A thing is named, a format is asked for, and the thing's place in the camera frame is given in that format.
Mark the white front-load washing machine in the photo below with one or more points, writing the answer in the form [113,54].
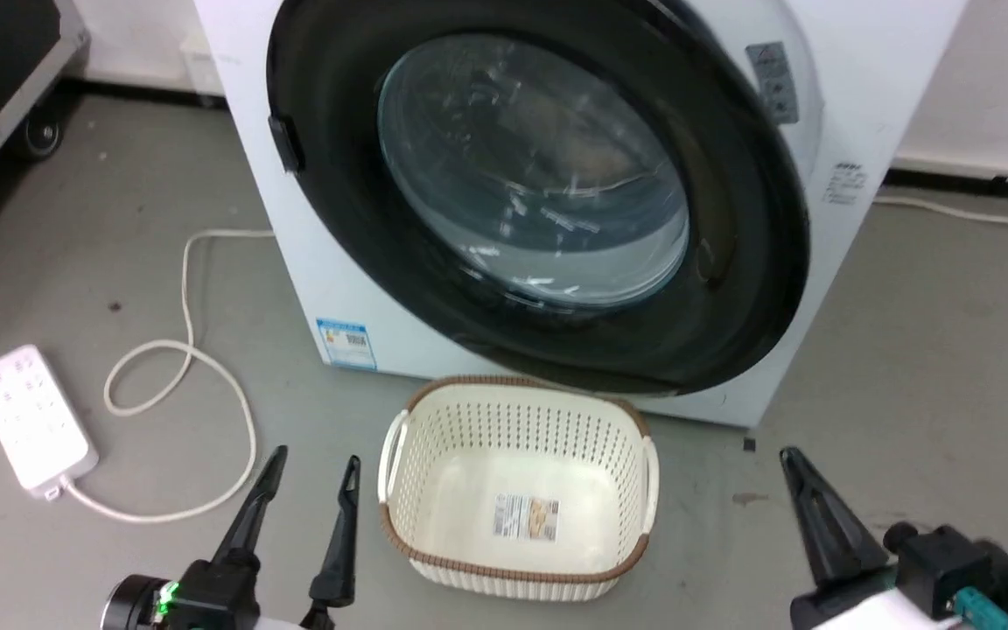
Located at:
[338,280]

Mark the grey warning sticker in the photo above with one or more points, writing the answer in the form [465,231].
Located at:
[773,83]

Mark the paper label inside basket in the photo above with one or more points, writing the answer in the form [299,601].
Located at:
[526,516]

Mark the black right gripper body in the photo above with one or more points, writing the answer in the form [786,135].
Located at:
[941,569]

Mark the blue energy label sticker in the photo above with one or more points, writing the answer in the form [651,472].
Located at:
[346,344]

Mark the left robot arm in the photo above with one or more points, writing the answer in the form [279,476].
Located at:
[128,605]

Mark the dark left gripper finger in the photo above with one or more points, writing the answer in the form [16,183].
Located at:
[342,542]
[250,512]

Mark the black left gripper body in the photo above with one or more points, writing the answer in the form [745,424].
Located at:
[211,599]

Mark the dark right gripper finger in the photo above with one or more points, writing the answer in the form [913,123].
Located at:
[823,521]

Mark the black round washing machine door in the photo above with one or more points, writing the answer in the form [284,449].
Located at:
[329,210]

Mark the black caster wheel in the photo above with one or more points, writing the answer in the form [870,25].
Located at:
[42,136]

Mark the white power strip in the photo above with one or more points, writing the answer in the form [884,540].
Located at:
[31,420]

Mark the cream plastic laundry basket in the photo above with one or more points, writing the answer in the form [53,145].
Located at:
[469,525]

